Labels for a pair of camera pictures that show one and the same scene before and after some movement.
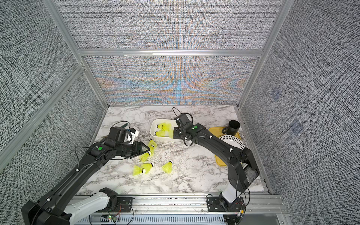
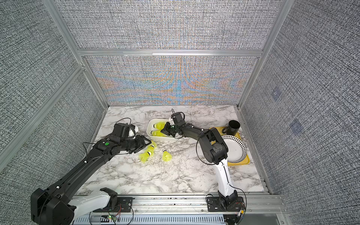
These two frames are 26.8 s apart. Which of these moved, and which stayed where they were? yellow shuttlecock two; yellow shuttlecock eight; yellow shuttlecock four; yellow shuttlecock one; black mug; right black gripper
Moved: yellow shuttlecock one; yellow shuttlecock eight; yellow shuttlecock two; right black gripper
Stayed: yellow shuttlecock four; black mug
